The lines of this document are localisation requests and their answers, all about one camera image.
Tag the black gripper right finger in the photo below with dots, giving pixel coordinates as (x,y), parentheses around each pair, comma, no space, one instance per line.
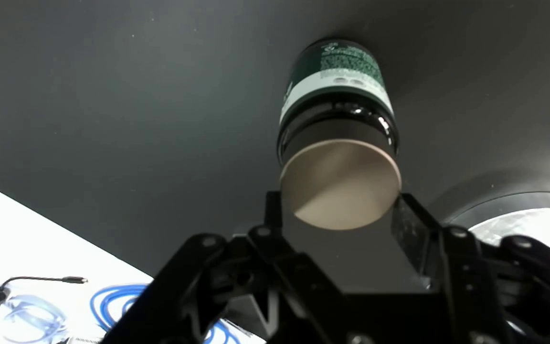
(419,242)

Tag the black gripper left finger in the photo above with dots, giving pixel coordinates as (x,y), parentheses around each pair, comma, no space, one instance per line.
(274,213)

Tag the green label bottle beige cap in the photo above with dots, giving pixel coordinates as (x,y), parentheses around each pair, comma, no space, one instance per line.
(339,127)

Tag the white round disc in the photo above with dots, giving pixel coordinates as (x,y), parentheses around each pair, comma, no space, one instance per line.
(536,223)

